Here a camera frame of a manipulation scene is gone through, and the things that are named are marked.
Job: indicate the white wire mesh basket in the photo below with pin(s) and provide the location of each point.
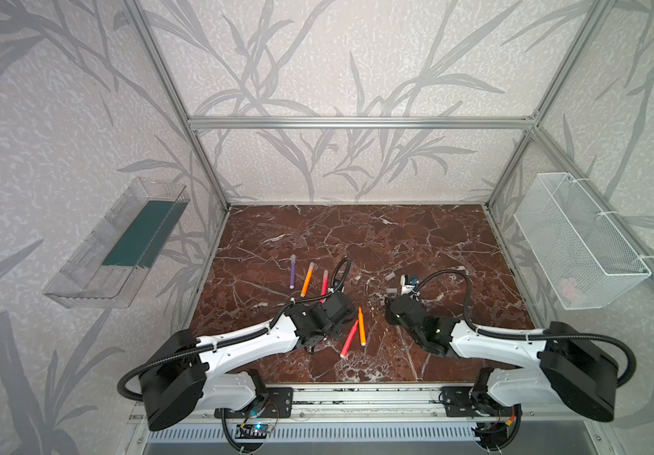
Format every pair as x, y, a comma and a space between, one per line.
588, 262

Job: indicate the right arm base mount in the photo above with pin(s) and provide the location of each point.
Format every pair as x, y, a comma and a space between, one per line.
461, 401

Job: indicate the yellow orange highlighter pen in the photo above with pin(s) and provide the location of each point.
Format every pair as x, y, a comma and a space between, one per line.
361, 328

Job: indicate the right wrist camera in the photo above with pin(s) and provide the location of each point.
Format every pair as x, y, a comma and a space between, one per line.
409, 284

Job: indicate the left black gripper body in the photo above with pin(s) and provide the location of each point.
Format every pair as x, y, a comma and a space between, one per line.
333, 333

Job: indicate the aluminium front rail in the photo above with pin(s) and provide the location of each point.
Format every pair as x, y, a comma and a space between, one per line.
370, 403

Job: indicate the pink highlighter pen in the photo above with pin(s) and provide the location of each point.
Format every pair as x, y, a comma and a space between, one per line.
325, 285
349, 341

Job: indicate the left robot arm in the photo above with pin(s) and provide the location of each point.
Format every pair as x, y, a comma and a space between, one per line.
189, 373

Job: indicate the clear plastic wall tray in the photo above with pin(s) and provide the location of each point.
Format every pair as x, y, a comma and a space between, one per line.
112, 263

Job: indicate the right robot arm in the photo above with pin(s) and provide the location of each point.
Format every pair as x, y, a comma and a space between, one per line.
557, 365

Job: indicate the circuit board with wires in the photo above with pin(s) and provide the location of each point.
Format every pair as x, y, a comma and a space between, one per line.
256, 431

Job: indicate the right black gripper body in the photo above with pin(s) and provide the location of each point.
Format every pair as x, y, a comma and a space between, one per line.
388, 316

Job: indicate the purple highlighter pen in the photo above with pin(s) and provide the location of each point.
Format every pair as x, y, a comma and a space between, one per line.
292, 282

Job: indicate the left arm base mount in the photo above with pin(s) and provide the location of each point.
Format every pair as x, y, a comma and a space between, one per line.
277, 402

